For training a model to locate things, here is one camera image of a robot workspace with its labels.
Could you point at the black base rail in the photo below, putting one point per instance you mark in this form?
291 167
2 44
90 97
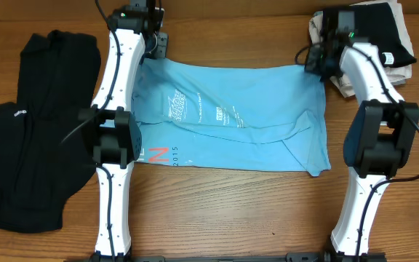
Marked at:
224 259

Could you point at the folded black garment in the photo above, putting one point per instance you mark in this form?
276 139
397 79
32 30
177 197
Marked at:
377 24

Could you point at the light blue t-shirt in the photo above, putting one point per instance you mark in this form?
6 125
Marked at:
265 119

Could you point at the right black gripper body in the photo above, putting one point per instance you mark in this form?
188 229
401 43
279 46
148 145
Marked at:
321 65

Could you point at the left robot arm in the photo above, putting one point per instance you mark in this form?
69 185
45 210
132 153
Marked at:
108 127

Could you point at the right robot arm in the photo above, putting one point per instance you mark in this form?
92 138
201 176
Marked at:
359 43

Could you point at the folded beige garment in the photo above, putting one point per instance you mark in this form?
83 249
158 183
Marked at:
396 76

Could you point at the black garment under blue shirt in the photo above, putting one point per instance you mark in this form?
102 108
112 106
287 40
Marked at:
43 161

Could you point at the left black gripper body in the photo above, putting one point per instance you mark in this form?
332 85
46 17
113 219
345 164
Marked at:
157 47

